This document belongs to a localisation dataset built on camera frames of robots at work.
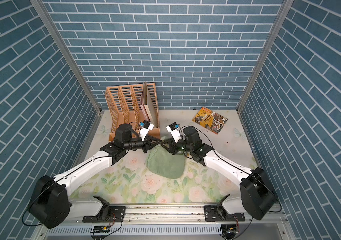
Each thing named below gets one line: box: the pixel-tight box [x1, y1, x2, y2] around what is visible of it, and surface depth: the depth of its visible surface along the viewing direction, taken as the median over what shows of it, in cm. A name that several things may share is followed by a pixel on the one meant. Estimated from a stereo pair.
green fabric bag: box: [145, 145, 186, 179], surface depth 82 cm
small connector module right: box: [221, 224, 239, 234], surface depth 72 cm
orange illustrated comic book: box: [191, 106, 228, 135], surface depth 116 cm
